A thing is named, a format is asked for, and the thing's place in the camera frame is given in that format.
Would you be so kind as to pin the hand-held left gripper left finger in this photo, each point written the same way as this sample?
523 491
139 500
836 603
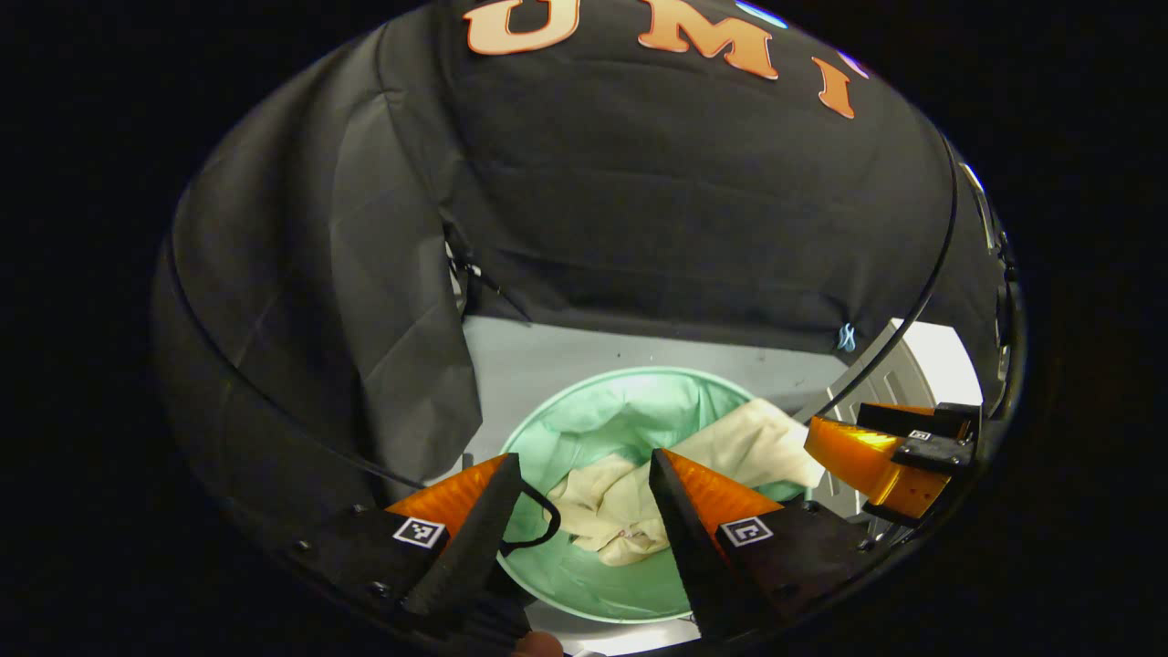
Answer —
465 557

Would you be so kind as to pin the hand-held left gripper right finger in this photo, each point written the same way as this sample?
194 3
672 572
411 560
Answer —
693 557

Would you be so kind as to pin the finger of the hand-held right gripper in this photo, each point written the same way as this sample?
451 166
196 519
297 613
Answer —
867 465
912 417

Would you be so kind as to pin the cream shirt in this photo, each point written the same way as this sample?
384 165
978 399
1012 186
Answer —
620 511

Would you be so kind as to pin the green laundry hamper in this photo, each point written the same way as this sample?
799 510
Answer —
602 420

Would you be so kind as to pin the white panel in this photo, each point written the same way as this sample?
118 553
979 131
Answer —
931 365

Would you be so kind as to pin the black backdrop cloth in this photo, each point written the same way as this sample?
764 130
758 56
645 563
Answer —
639 201

